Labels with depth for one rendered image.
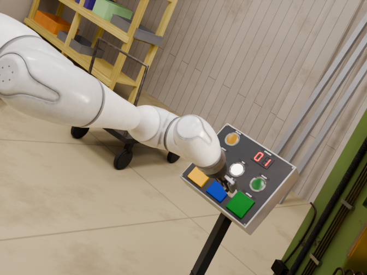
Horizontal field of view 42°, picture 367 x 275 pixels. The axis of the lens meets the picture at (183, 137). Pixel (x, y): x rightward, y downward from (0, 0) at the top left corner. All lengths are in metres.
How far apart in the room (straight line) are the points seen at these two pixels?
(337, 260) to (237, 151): 0.51
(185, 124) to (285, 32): 5.07
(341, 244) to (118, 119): 1.03
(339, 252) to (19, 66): 1.28
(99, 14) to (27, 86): 5.89
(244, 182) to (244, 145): 0.15
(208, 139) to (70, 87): 0.53
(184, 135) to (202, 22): 5.82
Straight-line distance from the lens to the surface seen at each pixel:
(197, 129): 1.22
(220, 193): 1.73
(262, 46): 6.36
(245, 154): 1.78
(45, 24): 7.74
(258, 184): 1.71
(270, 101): 6.16
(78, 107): 0.85
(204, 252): 1.94
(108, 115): 0.92
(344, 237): 1.74
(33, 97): 0.80
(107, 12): 6.56
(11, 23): 0.94
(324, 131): 5.26
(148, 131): 1.30
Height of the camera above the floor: 1.57
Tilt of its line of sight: 15 degrees down
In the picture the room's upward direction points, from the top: 25 degrees clockwise
